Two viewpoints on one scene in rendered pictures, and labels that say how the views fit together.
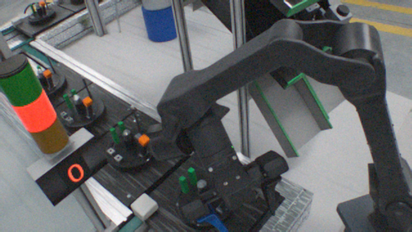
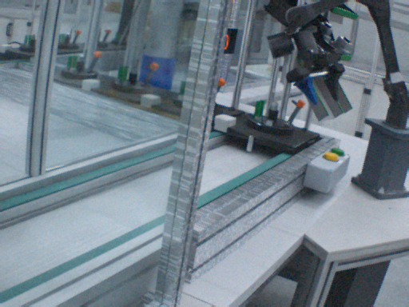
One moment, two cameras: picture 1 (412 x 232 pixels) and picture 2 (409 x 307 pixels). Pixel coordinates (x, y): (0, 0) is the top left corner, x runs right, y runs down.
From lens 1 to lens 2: 117 cm
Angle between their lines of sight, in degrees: 31
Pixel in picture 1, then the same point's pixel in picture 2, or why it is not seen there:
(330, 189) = not seen: hidden behind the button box
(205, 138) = (308, 36)
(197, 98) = (311, 9)
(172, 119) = (299, 15)
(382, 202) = (393, 87)
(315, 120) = (331, 110)
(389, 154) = (393, 55)
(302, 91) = (322, 88)
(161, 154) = (277, 47)
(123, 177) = not seen: hidden behind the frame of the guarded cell
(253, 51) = not seen: outside the picture
